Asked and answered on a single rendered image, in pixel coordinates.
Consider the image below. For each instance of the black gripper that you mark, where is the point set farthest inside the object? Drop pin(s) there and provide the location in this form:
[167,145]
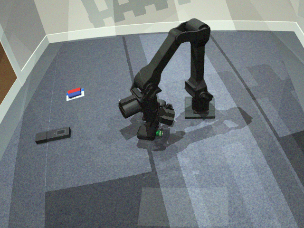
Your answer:
[149,129]

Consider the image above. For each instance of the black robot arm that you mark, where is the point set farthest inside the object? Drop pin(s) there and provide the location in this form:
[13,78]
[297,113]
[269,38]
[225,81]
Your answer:
[147,79]

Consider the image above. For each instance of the green and white battery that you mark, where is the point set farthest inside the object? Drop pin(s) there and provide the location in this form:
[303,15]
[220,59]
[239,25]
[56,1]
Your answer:
[159,133]

